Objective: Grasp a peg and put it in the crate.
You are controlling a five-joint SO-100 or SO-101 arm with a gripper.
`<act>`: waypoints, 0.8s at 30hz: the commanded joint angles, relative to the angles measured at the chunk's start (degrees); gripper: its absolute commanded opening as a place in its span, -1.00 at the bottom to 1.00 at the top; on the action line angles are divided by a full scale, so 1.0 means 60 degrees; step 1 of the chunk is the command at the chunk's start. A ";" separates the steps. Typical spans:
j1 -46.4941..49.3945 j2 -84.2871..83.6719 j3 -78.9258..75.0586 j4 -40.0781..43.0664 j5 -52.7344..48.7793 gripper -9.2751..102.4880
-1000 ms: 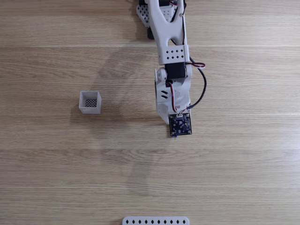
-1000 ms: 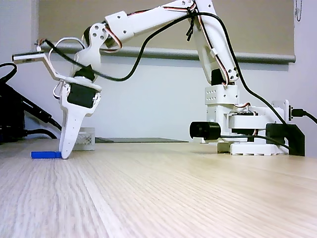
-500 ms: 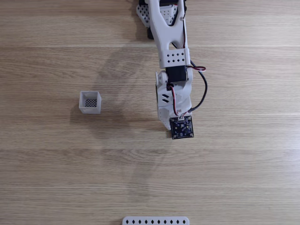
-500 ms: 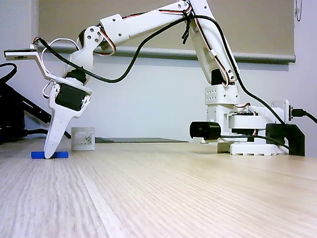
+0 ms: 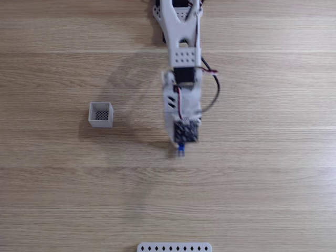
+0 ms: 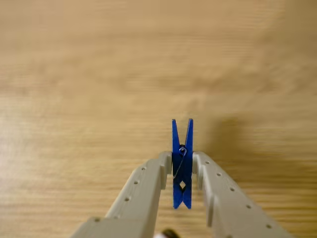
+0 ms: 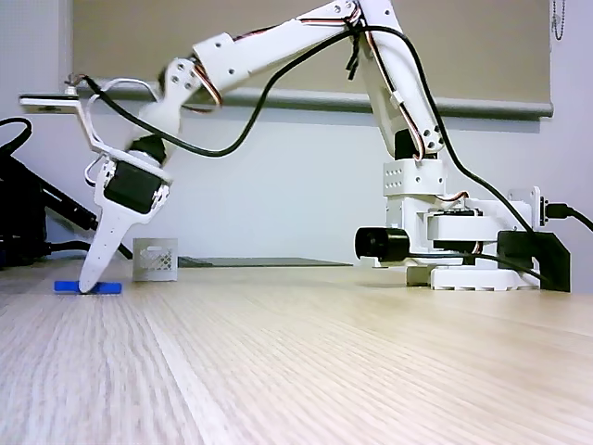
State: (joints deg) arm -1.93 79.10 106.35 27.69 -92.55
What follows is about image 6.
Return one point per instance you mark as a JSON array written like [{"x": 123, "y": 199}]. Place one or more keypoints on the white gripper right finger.
[{"x": 230, "y": 205}]

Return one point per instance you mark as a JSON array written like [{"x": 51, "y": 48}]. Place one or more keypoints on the blue clothes peg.
[{"x": 182, "y": 173}]

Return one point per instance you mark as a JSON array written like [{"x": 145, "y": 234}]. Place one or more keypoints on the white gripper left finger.
[{"x": 138, "y": 198}]

